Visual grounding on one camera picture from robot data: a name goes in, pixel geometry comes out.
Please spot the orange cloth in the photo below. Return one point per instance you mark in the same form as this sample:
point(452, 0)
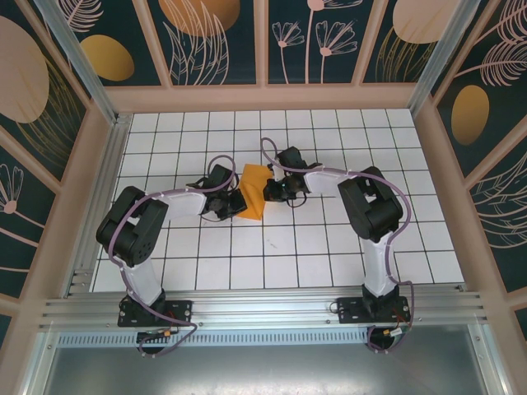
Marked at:
point(253, 197)

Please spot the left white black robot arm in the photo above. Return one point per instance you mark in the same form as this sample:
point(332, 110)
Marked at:
point(138, 243)

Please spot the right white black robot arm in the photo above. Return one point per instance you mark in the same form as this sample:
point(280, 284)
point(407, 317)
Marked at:
point(370, 205)

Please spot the grey metal sheet panel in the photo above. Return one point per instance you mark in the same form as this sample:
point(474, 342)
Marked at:
point(263, 372)

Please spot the long aluminium base rail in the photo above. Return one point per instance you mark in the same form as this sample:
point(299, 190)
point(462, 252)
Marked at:
point(263, 308)

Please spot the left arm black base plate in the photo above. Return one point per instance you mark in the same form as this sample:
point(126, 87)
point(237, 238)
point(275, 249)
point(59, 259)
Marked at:
point(181, 312)

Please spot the aluminium side rail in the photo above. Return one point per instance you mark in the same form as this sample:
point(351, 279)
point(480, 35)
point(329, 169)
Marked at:
point(103, 185)

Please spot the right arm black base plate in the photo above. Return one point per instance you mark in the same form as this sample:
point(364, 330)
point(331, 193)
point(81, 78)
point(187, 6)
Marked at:
point(350, 310)

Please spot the aluminium corner post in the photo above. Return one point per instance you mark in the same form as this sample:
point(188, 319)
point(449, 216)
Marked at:
point(78, 61)
point(444, 53)

